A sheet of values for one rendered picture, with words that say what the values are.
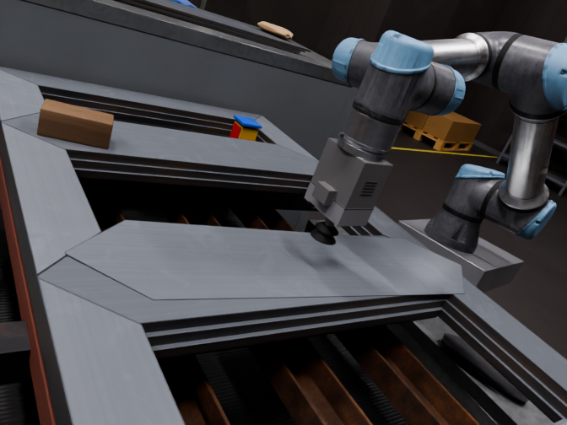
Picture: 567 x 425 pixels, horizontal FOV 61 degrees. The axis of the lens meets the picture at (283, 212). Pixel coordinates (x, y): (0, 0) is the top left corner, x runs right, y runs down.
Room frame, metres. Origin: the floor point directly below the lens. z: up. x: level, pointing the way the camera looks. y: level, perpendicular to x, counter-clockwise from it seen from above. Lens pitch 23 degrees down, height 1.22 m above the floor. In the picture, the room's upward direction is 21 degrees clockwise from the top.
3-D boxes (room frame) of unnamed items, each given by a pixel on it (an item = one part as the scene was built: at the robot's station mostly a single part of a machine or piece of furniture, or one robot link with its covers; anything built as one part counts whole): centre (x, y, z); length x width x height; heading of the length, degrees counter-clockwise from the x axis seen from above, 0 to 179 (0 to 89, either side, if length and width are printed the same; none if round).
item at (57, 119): (0.82, 0.41, 0.89); 0.12 x 0.06 x 0.05; 115
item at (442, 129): (7.59, -1.74, 0.22); 1.26 x 0.91 x 0.45; 139
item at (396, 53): (0.70, -0.08, 1.17); 0.09 x 0.08 x 0.11; 140
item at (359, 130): (0.70, -0.07, 1.09); 0.08 x 0.08 x 0.05
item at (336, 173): (0.69, -0.06, 1.01); 0.10 x 0.09 x 0.16; 134
